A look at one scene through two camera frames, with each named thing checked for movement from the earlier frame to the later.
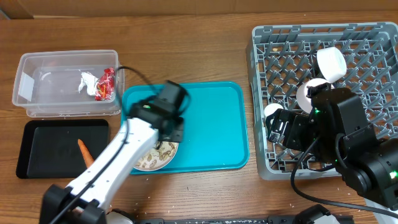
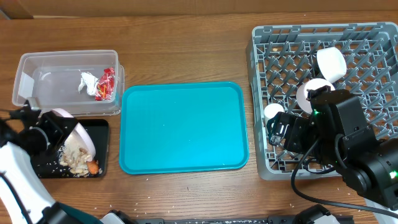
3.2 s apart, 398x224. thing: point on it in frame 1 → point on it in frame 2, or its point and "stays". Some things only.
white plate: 161,154 → 78,137
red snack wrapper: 105,87 stays
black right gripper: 280,125 stays
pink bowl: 303,99 stays
